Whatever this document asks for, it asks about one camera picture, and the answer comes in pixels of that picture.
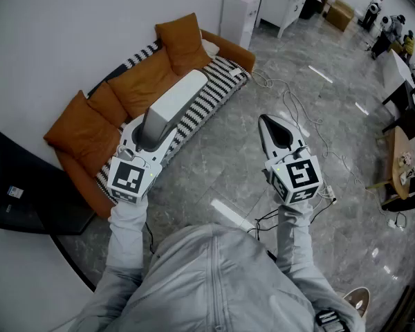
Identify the black white striped blanket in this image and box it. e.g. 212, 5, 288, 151
88, 38, 252, 205

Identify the black bin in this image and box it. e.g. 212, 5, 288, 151
299, 0, 323, 21

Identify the white desk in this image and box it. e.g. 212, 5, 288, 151
255, 0, 311, 39

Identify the white charger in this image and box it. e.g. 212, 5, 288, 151
387, 212, 407, 232

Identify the large orange cushion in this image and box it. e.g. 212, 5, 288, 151
43, 90, 122, 173

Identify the person's left forearm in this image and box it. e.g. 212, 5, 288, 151
102, 192, 150, 283

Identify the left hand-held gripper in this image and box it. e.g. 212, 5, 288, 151
107, 116, 178, 205

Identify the black cabinet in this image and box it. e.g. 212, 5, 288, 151
0, 131, 96, 237

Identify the person's grey jacket torso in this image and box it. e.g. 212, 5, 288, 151
68, 219, 367, 332

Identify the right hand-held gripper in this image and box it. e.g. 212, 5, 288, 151
258, 114, 324, 207

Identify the white cable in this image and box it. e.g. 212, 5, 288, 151
251, 68, 390, 217

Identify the wooden table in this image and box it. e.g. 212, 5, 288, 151
365, 125, 415, 201

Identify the square orange cushion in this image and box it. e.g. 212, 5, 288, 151
154, 12, 212, 76

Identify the large cardboard box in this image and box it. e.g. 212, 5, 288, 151
324, 0, 356, 33

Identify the tall white cabinet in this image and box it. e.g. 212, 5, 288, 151
219, 0, 262, 50

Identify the white table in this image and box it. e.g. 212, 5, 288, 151
389, 48, 415, 93

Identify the white power strip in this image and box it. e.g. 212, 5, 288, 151
317, 184, 335, 201

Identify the long orange back cushion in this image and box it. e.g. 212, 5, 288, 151
107, 48, 181, 120

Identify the white book brown cover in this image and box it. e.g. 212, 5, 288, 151
138, 68, 208, 151

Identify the black chair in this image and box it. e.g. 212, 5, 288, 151
381, 80, 415, 142

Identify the white pillow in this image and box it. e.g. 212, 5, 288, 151
201, 39, 221, 57

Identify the round wooden stool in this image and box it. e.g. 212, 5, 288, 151
342, 286, 371, 322

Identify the person's right forearm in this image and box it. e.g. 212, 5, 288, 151
275, 199, 335, 292

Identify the orange sofa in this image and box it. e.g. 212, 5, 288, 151
54, 28, 257, 219

